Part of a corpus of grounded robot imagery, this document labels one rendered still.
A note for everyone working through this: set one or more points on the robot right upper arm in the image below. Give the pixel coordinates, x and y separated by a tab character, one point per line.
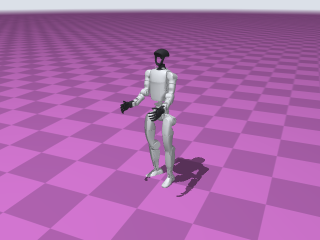
146	90

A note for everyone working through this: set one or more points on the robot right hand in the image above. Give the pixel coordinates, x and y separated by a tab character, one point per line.
126	105

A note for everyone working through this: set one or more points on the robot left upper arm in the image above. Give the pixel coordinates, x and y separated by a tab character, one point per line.
172	78

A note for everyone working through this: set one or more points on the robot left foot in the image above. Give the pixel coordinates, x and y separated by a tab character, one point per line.
168	181

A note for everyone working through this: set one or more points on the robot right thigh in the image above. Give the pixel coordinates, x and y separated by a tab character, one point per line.
150	129

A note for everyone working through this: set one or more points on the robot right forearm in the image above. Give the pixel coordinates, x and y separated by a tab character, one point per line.
138	99

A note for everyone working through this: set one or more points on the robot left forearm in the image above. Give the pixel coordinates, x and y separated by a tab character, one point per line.
168	102

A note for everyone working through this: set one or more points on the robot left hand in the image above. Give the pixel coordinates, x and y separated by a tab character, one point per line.
159	111

